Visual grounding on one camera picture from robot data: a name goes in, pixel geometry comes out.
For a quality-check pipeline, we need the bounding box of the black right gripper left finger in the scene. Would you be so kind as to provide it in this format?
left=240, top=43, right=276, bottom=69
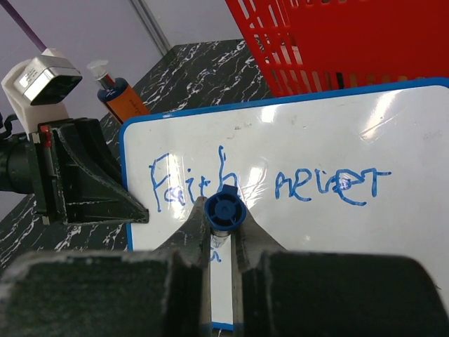
left=1, top=197, right=212, bottom=336

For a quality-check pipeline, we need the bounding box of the blue framed whiteboard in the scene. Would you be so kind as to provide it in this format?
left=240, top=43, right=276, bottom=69
left=120, top=78, right=448, bottom=331

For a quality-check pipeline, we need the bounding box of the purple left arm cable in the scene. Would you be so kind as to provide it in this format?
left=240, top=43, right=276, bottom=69
left=3, top=0, right=48, bottom=53

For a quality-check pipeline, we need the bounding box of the white marker with blue cap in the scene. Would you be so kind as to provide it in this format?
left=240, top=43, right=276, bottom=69
left=204, top=185, right=247, bottom=237

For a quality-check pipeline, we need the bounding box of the red plastic shopping basket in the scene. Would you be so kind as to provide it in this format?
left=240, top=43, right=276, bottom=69
left=227, top=0, right=448, bottom=97

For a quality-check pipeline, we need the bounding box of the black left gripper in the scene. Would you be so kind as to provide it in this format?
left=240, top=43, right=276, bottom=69
left=26, top=118, right=149, bottom=225

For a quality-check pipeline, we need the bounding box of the orange blue pump bottle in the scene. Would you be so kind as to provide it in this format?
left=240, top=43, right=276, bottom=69
left=87, top=60, right=150, bottom=124

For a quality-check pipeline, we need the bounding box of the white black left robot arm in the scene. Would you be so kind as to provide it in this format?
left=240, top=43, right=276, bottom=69
left=1, top=115, right=149, bottom=226

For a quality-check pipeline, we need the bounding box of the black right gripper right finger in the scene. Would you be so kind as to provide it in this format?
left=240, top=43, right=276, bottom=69
left=231, top=210, right=448, bottom=336

